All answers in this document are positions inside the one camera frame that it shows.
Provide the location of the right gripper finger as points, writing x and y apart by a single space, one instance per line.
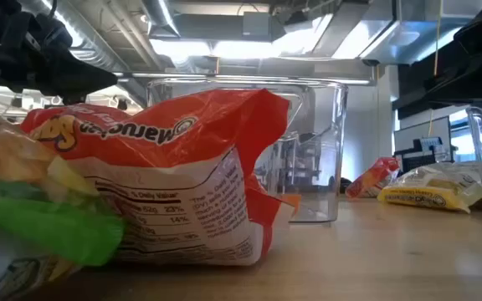
467 83

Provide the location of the orange Maruchan ramen pack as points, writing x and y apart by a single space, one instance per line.
370 177
161 125

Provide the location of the yellow Maruchan ramen pack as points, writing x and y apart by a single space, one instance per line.
425 196

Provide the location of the green Maruchan ramen pack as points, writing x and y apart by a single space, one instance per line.
36 226

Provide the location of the long white light bar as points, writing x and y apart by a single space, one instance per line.
161 75

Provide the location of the black perforated rack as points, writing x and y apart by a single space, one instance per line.
416 161

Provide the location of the grey ceiling box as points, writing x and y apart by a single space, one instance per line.
257 27

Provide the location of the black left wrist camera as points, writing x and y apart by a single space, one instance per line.
52 31

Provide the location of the silver round ventilation duct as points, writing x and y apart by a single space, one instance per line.
159 16

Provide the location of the black frame clamp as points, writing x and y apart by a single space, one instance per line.
345 186

